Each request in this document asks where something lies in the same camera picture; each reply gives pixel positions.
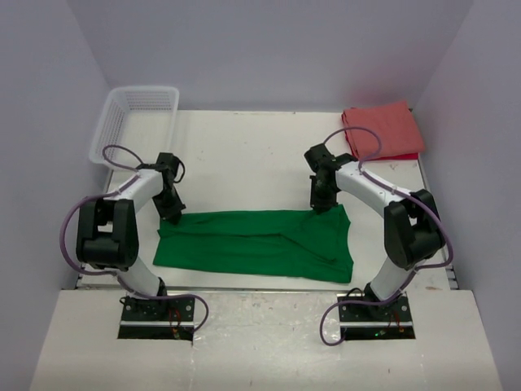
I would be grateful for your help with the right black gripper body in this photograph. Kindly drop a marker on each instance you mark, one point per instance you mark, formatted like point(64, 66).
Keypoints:
point(322, 197)

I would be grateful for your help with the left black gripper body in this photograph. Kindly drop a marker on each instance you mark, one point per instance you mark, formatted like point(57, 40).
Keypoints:
point(168, 204)

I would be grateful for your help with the green t shirt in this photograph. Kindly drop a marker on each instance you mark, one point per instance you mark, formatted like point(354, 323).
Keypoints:
point(287, 243)

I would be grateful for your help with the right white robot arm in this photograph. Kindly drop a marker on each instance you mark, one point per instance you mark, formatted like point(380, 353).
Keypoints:
point(411, 234)

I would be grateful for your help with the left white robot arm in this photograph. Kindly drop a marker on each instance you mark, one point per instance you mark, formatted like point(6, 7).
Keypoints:
point(107, 230)

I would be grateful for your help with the white plastic basket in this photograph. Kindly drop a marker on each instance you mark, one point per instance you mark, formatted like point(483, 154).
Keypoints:
point(142, 118)

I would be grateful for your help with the folded pink t shirt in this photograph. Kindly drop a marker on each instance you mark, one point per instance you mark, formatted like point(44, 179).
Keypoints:
point(393, 123)

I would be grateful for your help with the folded red t shirt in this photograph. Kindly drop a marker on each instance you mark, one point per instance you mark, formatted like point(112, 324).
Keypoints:
point(380, 157)

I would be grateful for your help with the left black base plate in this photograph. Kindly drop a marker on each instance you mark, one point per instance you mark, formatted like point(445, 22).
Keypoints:
point(157, 320)

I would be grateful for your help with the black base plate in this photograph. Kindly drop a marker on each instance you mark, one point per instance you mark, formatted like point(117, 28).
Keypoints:
point(363, 322)
point(157, 320)

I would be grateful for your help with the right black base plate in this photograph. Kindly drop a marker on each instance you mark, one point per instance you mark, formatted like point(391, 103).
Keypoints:
point(363, 322)

